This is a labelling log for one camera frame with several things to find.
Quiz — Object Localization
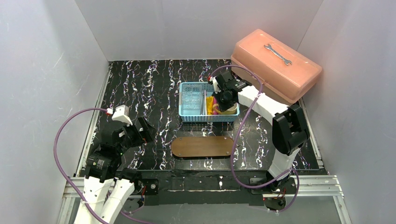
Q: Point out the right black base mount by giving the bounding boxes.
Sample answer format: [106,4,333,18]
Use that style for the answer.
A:
[250,177,297,197]

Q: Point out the brown wooden oval tray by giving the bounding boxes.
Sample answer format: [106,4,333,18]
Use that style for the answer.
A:
[171,136,233,158]

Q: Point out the light blue plastic basket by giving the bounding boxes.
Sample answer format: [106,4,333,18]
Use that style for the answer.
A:
[178,82,240,122]

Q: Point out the grey toothbrush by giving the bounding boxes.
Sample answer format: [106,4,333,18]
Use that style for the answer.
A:
[200,90,207,116]

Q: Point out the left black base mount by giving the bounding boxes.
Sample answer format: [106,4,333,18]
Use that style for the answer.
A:
[129,178,159,197]

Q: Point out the pink plastic toolbox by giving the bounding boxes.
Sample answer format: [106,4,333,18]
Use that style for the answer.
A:
[231,29,322,105]

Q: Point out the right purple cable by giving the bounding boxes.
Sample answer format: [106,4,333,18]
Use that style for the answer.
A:
[210,65,300,214]

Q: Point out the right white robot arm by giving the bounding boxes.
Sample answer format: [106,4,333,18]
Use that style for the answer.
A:
[208,74,310,189]

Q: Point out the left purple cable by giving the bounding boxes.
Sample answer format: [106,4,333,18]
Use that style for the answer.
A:
[54,107,156,224]

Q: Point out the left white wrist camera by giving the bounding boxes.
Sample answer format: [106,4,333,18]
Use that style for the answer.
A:
[112,105,133,125]

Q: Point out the cream yellow mug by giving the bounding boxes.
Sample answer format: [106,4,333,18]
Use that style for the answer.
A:
[219,103,238,115]

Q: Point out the purple cable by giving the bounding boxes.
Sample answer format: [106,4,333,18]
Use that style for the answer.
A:
[54,107,156,224]
[210,65,300,214]

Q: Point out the silver open-end wrench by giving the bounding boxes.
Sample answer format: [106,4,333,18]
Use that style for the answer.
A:
[264,44,292,66]

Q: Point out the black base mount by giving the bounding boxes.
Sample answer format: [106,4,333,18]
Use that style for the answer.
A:
[250,177,297,197]
[129,178,159,197]

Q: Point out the yellow toothpaste tube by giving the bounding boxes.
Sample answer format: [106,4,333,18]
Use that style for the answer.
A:
[205,96,214,115]

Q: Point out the pink toothpaste tube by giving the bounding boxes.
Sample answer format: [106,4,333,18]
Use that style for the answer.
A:
[212,98,219,115]

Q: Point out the aluminium frame rail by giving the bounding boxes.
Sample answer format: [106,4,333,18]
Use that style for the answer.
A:
[63,175,344,198]

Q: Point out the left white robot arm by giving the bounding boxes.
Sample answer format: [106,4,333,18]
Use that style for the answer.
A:
[74,117,158,224]

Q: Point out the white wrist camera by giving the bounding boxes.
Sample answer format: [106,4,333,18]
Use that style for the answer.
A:
[207,77,221,93]
[112,105,133,125]

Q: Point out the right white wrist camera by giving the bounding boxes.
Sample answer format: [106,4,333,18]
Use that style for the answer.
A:
[207,77,221,93]

